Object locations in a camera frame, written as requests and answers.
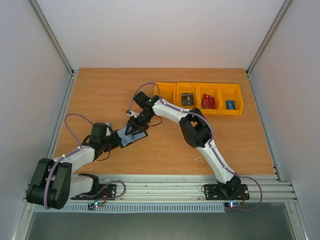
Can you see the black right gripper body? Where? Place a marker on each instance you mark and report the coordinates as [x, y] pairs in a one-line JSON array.
[[140, 121]]

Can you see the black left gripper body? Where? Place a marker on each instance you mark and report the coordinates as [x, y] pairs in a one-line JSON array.
[[114, 144]]

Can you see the black leather card holder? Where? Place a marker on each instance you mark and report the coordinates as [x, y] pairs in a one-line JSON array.
[[126, 140]]

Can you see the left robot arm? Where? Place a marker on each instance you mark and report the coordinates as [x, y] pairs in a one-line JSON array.
[[52, 184]]

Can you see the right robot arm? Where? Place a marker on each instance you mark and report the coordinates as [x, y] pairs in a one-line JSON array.
[[196, 132]]

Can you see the black card in bin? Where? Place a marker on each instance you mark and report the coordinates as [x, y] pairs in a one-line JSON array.
[[187, 99]]

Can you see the red card in bin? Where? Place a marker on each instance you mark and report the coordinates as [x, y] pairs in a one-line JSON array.
[[208, 102]]

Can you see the blue card in bin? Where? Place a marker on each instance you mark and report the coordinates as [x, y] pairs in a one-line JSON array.
[[230, 105]]

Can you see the yellow bin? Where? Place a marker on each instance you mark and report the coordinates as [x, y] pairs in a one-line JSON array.
[[187, 87], [231, 91], [213, 90], [168, 91]]

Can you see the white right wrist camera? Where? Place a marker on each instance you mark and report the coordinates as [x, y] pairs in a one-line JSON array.
[[132, 114]]

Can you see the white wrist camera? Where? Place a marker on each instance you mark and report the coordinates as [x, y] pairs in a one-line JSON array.
[[109, 129], [132, 114]]

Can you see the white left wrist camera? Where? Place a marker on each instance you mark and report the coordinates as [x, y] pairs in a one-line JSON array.
[[109, 129]]

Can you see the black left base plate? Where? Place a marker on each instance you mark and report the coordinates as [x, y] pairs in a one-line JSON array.
[[107, 192]]

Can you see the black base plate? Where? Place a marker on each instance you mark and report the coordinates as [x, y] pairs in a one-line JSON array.
[[107, 192], [213, 192]]

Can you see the grey slotted cable duct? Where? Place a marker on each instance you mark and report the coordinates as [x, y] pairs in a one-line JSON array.
[[131, 207]]

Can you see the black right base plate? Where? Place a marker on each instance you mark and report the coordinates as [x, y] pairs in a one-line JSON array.
[[213, 192]]

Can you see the aluminium frame post left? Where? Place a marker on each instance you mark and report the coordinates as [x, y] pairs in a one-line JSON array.
[[47, 28]]

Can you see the aluminium frame post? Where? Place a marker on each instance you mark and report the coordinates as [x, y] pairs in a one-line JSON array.
[[47, 28], [269, 34]]

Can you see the aluminium rail base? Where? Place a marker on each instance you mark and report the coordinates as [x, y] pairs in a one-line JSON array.
[[187, 188]]

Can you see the aluminium frame post right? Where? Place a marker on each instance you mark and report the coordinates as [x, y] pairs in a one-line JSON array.
[[269, 34]]

